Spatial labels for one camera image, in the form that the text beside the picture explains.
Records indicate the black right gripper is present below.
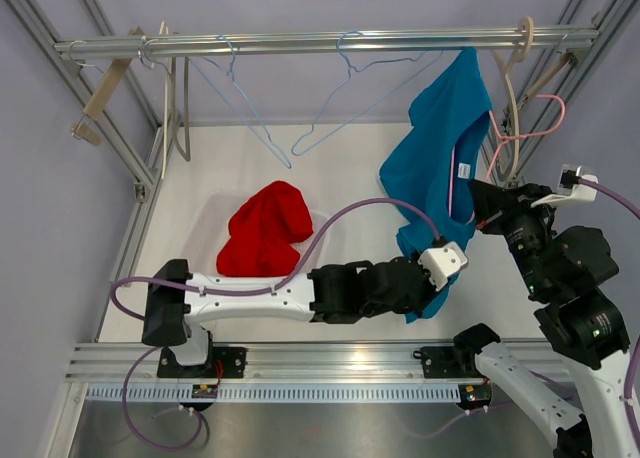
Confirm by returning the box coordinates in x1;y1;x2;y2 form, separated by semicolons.
468;178;558;296

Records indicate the pink wire hanger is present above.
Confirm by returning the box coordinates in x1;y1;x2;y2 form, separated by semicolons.
444;91;565;229

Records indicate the blue t shirt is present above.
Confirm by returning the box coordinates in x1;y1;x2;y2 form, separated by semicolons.
377;46;494;325

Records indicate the red t shirt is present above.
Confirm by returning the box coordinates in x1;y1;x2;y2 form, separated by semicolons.
216;181;313;278

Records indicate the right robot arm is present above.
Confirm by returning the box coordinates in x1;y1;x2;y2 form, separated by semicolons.
452;180;639;457

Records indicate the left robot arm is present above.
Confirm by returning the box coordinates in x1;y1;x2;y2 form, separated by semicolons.
142;258;447;377

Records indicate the beige wooden hanger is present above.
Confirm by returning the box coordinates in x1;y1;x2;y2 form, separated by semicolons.
487;15;535;183

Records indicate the wooden clip hanger right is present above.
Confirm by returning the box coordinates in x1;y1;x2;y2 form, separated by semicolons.
517;22;597;111

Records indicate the wooden clip hanger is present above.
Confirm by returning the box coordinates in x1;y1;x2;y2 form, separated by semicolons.
70;58;133;146
517;22;597;111

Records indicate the beige plastic hanger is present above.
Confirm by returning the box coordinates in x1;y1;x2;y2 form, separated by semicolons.
158;20;194;182

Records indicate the white plastic basket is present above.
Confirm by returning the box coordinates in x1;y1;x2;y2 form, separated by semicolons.
202;191;334;279

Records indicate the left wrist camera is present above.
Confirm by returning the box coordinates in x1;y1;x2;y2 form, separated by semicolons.
418;241;469;292

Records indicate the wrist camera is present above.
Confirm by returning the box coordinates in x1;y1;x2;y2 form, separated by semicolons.
531;164;598;209
418;241;469;292

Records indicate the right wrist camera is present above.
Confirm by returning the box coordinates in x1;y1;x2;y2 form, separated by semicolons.
531;164;598;209

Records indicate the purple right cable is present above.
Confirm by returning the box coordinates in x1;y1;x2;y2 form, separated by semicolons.
399;175;640;440

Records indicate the aluminium frame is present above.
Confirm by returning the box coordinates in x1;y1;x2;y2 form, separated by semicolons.
3;0;639;457

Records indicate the white cable duct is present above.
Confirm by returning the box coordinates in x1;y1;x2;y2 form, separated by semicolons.
85;383;461;404

